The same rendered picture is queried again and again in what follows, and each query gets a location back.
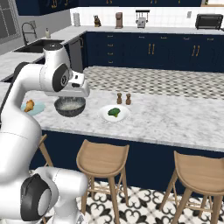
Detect navy island cabinet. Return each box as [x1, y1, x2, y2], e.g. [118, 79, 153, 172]
[29, 129, 224, 196]

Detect chicken drumstick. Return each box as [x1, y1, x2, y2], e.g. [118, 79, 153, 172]
[23, 99, 36, 114]

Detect grey window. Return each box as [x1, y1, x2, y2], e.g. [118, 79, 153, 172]
[0, 0, 22, 46]

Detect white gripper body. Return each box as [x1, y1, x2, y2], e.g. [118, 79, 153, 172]
[57, 83, 91, 99]

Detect white paper towel roll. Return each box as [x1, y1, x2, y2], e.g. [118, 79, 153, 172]
[72, 11, 81, 28]

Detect wooden bar stool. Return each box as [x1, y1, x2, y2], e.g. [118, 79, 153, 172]
[75, 138, 131, 224]
[37, 133, 55, 169]
[158, 150, 224, 224]

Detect dark dishwasher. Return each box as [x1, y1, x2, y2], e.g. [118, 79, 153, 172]
[67, 37, 86, 74]

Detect green broccoli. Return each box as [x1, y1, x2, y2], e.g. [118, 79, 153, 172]
[107, 107, 122, 118]

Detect grey toaster with tool rail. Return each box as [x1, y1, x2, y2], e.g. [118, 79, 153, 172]
[135, 9, 151, 30]

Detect white plate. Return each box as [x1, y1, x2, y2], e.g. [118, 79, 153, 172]
[97, 103, 131, 123]

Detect navy base cupboards run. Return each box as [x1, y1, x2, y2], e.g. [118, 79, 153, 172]
[82, 31, 224, 74]

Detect brown coffee machine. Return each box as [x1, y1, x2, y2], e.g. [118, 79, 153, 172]
[115, 11, 124, 30]

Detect black sink tap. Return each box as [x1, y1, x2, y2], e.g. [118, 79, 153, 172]
[20, 22, 39, 46]

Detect dark grey bowl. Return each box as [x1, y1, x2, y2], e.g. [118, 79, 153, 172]
[53, 96, 88, 118]

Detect navy wall cupboards run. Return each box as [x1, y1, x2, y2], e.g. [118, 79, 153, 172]
[15, 0, 203, 17]

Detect black toaster oven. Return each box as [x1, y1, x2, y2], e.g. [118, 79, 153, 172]
[194, 13, 224, 31]

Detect dark sink basin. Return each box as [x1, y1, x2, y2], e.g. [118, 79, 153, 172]
[13, 38, 66, 54]

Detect light blue plate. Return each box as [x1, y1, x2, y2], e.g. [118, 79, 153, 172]
[20, 100, 46, 116]

